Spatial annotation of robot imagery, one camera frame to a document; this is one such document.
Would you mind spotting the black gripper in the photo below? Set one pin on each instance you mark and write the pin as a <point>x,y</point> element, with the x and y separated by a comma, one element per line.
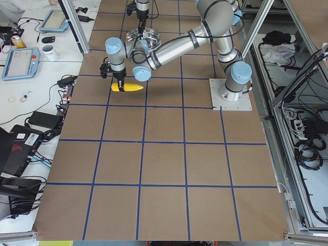
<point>141,15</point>
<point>119,75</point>

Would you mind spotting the yellow corn cob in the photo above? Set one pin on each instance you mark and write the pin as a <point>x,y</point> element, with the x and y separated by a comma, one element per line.
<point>129,87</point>

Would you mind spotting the pale green electric pot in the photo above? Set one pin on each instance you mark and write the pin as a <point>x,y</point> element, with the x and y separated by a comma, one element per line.
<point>150,39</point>

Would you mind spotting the glass pot lid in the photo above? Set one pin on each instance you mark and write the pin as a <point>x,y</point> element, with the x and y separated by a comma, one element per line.
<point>143,36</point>

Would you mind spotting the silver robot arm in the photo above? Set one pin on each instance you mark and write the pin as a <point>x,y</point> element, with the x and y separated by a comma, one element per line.
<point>217,18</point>
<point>142,11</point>

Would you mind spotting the black power adapter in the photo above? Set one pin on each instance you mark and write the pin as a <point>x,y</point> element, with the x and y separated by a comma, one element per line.
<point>67,81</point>

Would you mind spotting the power strip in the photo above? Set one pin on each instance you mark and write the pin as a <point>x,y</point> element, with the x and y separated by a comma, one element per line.
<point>65,97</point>

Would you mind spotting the white mug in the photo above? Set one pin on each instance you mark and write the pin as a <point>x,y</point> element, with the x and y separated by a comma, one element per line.
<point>52,53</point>

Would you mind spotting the black power brick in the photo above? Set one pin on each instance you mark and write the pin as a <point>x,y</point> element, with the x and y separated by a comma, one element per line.
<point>45,120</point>

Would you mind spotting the black computer mouse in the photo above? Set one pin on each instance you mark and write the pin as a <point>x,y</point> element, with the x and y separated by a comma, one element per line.
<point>48,39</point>

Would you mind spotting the far blue teach pendant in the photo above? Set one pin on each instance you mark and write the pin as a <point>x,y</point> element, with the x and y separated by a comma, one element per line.
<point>55,21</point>

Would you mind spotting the blue teach pendant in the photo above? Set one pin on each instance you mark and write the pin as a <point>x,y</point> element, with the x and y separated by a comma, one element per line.
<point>55,21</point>
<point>21,63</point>

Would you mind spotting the near blue teach pendant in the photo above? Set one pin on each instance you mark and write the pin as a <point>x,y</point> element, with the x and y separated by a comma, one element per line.
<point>21,63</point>

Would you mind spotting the yellow drink can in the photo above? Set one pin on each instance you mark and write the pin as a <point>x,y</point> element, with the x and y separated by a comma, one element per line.
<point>18,42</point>

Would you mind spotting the black cloth bundle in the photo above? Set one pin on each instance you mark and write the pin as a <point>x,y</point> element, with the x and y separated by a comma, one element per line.
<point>277,38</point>

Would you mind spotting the crumpled white cloth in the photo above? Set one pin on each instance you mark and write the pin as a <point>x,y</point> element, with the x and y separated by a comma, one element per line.
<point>280,54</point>

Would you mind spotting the black monitor stand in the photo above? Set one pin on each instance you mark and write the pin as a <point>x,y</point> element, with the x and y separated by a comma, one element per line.
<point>20,196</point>

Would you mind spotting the aluminium frame post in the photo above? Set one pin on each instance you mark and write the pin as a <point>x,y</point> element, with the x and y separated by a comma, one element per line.
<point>75,25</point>

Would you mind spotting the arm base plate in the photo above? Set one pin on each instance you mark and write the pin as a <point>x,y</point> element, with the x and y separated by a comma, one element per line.
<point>225,100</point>

